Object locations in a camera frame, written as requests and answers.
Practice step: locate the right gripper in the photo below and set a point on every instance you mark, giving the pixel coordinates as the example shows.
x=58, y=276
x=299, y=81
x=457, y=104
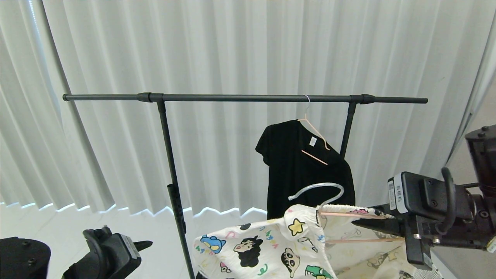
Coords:
x=457, y=236

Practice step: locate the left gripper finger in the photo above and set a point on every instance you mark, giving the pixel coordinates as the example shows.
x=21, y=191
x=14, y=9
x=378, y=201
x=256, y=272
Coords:
x=143, y=245

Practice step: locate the pink clothes hanger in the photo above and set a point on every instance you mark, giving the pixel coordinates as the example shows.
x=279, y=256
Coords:
x=348, y=214
x=314, y=157

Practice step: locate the black garment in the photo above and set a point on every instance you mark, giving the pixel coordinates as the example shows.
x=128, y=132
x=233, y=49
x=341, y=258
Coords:
x=286, y=174

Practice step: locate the cream printed garment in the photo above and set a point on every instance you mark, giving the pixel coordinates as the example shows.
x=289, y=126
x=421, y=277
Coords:
x=271, y=240

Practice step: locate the black clothes rack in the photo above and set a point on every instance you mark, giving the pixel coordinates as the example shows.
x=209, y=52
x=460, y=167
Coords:
x=232, y=97

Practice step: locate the white curtain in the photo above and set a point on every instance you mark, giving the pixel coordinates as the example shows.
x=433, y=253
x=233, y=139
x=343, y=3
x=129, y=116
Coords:
x=232, y=46

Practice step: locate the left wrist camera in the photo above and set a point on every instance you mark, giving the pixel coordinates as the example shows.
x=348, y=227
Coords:
x=116, y=255

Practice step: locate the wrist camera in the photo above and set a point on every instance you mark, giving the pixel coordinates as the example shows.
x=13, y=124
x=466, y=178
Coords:
x=414, y=193
x=116, y=255

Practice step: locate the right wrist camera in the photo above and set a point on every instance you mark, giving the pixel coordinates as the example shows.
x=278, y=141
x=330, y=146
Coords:
x=414, y=193

